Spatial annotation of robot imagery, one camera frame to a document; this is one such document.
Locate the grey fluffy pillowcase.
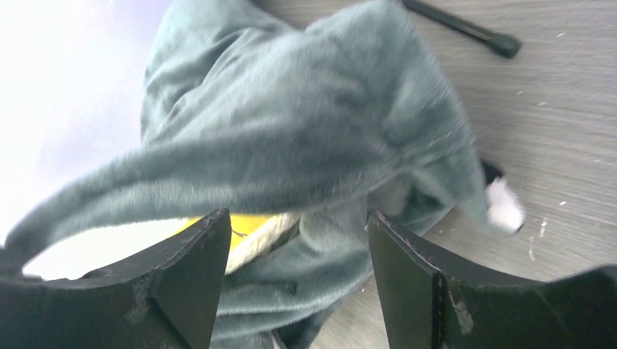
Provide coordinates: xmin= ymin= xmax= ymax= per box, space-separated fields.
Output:
xmin=5 ymin=0 xmax=489 ymax=348

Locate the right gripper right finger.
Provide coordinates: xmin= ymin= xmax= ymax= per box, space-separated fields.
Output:
xmin=368 ymin=213 xmax=616 ymax=349

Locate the white yellow black pillow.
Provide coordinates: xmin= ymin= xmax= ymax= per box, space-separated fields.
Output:
xmin=21 ymin=159 xmax=526 ymax=281

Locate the black folding tripod stand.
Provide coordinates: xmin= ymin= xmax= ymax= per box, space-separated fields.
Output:
xmin=402 ymin=0 xmax=522 ymax=59

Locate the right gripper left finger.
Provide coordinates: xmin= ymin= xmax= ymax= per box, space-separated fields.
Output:
xmin=1 ymin=209 xmax=231 ymax=349

